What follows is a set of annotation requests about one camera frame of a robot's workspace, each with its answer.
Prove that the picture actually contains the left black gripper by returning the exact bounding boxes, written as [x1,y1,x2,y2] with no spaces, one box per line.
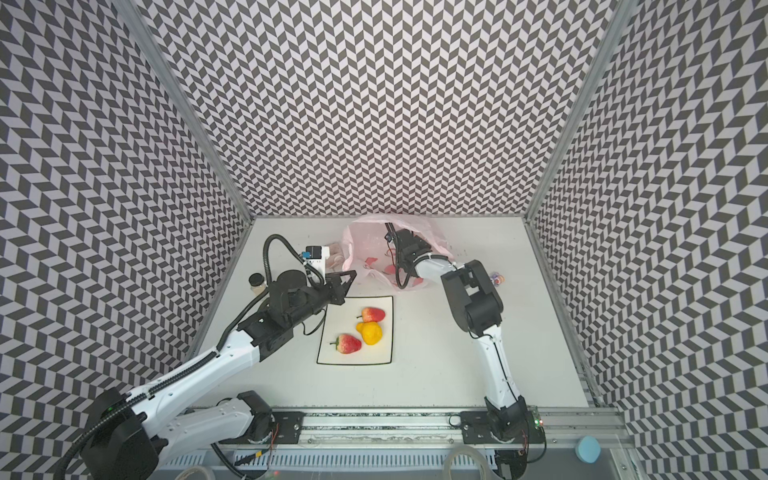
[287,269,358,329]

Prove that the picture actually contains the pink plastic bag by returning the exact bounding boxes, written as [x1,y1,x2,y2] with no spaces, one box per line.
[341,214,455,290]

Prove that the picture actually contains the fake strawberry with leaves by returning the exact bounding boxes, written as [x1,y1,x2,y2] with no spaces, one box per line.
[330,334,363,355]

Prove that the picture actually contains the red fake wax apple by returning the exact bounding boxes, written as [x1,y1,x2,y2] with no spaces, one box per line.
[358,307,386,323]

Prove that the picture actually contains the yellow fake pear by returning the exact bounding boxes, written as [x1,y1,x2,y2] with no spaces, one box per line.
[356,322,383,345]

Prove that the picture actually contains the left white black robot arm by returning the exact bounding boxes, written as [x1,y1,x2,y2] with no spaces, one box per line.
[54,270,357,479]

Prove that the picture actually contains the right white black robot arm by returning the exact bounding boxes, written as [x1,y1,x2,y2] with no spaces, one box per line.
[385,222,530,443]

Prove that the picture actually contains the small jar black lid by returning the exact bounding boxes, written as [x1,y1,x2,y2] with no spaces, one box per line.
[248,273,266,296]

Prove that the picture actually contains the white square plate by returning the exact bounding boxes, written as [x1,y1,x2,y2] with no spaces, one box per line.
[316,296,394,366]

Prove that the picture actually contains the clear tube loop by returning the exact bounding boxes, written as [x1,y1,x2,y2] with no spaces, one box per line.
[442,445,502,480]

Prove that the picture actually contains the teal round cap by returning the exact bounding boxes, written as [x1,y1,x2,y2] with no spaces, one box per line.
[575,436,602,464]

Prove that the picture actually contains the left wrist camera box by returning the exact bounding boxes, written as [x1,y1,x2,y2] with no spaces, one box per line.
[302,245,330,277]

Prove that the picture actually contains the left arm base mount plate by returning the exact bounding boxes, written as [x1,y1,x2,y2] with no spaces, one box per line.
[241,410,306,445]

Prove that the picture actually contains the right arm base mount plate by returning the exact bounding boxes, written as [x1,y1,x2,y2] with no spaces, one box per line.
[459,410,545,446]

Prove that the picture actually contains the aluminium front rail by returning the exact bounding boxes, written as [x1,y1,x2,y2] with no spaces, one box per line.
[128,407,637,451]

